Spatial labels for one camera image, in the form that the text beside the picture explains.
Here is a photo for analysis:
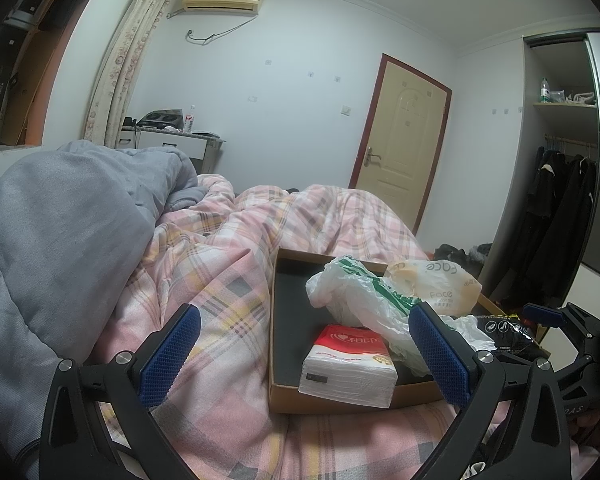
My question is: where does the white shelf clutter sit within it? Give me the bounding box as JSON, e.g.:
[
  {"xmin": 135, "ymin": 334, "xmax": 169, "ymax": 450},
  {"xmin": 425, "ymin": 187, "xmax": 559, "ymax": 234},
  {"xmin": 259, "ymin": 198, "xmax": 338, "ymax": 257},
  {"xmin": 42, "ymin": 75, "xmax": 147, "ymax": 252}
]
[{"xmin": 550, "ymin": 89, "xmax": 597, "ymax": 107}]

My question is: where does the brown cardboard box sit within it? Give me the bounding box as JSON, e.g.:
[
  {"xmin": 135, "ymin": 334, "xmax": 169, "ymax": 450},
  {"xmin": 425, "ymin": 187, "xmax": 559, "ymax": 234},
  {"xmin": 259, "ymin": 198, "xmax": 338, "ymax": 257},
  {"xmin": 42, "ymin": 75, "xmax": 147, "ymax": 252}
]
[{"xmin": 269, "ymin": 246, "xmax": 551, "ymax": 415}]

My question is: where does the white red-topped tissue pack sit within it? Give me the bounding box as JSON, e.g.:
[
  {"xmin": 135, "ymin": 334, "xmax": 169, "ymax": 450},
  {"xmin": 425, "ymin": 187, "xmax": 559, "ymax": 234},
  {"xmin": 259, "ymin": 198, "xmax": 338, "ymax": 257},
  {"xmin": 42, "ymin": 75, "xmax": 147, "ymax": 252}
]
[{"xmin": 298, "ymin": 324, "xmax": 398, "ymax": 409}]

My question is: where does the white green-printed plastic bag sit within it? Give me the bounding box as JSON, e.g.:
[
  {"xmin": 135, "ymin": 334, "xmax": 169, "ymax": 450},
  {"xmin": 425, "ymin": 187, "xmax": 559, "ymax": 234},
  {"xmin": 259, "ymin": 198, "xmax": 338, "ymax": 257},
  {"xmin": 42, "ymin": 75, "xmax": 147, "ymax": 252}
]
[{"xmin": 305, "ymin": 255, "xmax": 497, "ymax": 378}]

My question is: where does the black cable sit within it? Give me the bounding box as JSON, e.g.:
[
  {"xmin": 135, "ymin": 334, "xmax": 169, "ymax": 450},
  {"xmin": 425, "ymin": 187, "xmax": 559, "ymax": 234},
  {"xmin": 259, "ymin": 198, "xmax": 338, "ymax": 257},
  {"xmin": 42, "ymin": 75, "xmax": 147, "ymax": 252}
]
[{"xmin": 16, "ymin": 439, "xmax": 45, "ymax": 478}]

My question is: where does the black hanging jacket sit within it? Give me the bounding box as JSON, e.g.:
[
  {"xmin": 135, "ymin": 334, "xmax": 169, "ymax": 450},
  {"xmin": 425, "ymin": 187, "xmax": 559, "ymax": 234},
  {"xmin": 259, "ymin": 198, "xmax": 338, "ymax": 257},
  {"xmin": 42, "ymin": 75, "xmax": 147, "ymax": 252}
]
[
  {"xmin": 522, "ymin": 146, "xmax": 563, "ymax": 291},
  {"xmin": 545, "ymin": 152, "xmax": 598, "ymax": 306}
]

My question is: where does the pink plaid quilt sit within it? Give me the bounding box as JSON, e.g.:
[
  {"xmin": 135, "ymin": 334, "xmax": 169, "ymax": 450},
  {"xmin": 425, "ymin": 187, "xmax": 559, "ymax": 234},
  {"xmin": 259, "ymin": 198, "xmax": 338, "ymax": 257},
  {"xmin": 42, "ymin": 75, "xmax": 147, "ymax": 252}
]
[{"xmin": 87, "ymin": 174, "xmax": 600, "ymax": 480}]

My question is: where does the white nightstand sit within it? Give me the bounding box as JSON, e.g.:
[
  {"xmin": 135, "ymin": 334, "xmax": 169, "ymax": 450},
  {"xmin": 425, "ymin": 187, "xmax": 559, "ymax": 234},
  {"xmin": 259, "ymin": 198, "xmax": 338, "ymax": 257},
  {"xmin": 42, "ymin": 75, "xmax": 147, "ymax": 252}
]
[{"xmin": 116, "ymin": 127, "xmax": 227, "ymax": 173}]

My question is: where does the white wardrobe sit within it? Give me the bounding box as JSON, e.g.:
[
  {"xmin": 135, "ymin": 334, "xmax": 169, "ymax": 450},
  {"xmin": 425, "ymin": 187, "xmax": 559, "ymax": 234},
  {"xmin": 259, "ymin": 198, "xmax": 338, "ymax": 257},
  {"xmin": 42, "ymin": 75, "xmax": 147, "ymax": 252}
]
[{"xmin": 522, "ymin": 27, "xmax": 600, "ymax": 321}]

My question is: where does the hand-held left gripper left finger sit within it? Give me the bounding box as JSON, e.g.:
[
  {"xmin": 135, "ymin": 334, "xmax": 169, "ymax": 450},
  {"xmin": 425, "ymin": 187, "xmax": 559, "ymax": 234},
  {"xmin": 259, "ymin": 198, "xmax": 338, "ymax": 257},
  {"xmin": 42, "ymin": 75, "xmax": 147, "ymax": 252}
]
[{"xmin": 39, "ymin": 302, "xmax": 203, "ymax": 480}]

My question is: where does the black electronic device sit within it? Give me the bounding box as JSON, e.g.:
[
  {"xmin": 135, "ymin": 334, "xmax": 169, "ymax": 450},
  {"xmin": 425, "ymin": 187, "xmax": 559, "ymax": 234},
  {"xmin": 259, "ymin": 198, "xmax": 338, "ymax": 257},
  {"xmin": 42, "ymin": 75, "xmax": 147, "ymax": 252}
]
[{"xmin": 136, "ymin": 110, "xmax": 185, "ymax": 132}]

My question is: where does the beige tissue pack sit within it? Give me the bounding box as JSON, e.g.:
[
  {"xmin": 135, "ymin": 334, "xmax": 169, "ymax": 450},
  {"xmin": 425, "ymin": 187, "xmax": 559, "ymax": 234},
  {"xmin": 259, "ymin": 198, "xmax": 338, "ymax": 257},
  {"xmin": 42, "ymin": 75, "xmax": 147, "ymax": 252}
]
[{"xmin": 384, "ymin": 259, "xmax": 483, "ymax": 318}]

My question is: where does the grey blanket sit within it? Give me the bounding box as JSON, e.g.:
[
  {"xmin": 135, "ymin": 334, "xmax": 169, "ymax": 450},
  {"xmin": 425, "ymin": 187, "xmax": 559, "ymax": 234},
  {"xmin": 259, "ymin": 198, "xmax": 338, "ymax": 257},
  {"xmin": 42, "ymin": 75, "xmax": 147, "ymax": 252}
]
[{"xmin": 0, "ymin": 140, "xmax": 213, "ymax": 466}]

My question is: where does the air conditioner cable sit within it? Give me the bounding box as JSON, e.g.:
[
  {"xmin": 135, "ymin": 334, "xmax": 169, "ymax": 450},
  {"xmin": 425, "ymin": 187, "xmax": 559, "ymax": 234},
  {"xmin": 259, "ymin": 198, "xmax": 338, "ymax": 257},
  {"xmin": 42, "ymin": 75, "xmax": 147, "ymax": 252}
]
[{"xmin": 185, "ymin": 14, "xmax": 258, "ymax": 44}]

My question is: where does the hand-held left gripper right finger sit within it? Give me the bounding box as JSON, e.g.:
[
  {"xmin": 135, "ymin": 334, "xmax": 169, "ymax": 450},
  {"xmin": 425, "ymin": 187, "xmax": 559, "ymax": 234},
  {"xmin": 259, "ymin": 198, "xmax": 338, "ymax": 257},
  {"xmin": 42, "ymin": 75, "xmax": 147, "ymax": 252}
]
[{"xmin": 406, "ymin": 301, "xmax": 573, "ymax": 480}]

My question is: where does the cream door with red frame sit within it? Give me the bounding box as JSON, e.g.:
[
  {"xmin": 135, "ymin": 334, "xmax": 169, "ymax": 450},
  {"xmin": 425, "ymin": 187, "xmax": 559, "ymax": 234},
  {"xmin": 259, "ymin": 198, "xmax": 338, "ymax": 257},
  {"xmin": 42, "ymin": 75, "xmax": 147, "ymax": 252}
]
[{"xmin": 348, "ymin": 52, "xmax": 453, "ymax": 236}]

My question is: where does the black plastic packet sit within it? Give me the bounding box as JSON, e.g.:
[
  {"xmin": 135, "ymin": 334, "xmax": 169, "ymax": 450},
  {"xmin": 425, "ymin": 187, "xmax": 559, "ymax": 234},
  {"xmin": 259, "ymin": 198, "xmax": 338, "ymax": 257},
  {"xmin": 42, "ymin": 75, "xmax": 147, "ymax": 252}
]
[{"xmin": 455, "ymin": 312, "xmax": 548, "ymax": 361}]

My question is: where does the cream floral curtain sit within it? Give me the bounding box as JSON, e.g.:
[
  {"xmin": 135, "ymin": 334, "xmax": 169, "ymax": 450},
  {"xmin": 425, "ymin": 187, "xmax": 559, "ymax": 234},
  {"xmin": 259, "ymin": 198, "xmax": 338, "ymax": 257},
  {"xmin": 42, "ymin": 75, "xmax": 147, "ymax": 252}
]
[{"xmin": 82, "ymin": 0, "xmax": 198, "ymax": 148}]

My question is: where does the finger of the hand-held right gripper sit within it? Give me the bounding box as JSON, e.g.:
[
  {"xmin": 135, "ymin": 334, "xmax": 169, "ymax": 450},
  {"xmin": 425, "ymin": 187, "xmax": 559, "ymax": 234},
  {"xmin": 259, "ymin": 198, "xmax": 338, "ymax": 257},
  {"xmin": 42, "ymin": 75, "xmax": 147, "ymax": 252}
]
[{"xmin": 522, "ymin": 302, "xmax": 588, "ymax": 333}]

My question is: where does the dark clothes pile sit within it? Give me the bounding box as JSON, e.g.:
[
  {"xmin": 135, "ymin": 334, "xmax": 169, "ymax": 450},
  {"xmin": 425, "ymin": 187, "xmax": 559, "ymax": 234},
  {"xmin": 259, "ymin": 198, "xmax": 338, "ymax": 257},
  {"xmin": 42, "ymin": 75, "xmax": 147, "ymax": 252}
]
[{"xmin": 432, "ymin": 242, "xmax": 493, "ymax": 281}]

